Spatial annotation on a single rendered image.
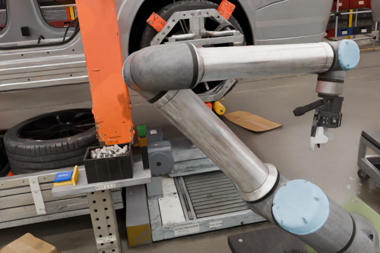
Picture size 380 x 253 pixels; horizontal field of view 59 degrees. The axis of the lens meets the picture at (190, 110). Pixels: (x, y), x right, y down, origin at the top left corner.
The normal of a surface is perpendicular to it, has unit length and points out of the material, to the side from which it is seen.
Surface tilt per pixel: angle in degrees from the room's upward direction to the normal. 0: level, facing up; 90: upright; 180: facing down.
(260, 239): 0
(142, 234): 90
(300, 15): 90
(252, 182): 96
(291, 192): 43
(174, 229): 90
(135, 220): 0
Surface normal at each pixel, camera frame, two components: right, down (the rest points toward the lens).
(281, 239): -0.07, -0.95
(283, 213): -0.70, -0.58
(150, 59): -0.45, -0.22
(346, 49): 0.46, 0.04
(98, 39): 0.18, 0.30
